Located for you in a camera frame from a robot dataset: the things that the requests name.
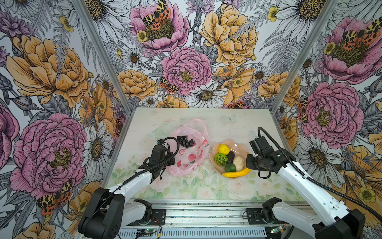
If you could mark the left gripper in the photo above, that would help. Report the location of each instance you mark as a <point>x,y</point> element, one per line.
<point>170,156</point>

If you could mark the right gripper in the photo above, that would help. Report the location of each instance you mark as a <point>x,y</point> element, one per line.
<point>249,165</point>

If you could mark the yellow banana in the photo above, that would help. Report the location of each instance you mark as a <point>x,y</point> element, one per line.
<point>236,174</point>

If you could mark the white garlic bulb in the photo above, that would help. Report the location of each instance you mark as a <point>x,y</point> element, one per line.
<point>239,163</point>

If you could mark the pink scalloped bowl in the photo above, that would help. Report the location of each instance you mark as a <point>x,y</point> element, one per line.
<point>238,149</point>

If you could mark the dark brown fruit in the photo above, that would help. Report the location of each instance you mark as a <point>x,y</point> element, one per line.
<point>230,157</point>

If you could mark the green avocado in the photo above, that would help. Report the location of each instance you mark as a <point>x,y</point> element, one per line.
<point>230,167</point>

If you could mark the green bumpy fruit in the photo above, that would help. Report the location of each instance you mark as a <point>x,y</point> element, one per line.
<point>221,159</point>

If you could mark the yellow lemon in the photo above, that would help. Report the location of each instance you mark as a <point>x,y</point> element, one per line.
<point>223,149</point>

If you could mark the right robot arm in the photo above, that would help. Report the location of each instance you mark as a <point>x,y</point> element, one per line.
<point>332,219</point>

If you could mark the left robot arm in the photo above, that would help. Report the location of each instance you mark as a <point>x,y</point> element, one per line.
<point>111,209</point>

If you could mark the black grape bunch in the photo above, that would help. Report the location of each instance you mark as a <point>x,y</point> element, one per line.
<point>185,141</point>

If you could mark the right green circuit board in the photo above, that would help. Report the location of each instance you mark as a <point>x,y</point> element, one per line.
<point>277,230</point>

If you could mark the green circuit board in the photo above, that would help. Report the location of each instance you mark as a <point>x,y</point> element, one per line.
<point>277,230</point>
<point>145,233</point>

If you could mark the left green circuit board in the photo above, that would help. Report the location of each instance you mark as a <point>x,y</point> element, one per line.
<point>145,233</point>

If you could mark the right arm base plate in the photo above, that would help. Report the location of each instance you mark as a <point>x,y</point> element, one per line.
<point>254,216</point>

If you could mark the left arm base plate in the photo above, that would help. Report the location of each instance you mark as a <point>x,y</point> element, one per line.
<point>158,217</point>

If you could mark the aluminium front rail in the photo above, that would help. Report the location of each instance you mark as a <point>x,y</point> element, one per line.
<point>211,220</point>

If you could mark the left aluminium frame post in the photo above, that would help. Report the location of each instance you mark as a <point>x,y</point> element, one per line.
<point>91,29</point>

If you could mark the aluminium frame post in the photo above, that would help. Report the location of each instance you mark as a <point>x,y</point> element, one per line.
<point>91,29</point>
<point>318,27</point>

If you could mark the right aluminium frame post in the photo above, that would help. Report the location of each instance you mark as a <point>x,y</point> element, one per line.
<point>318,27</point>

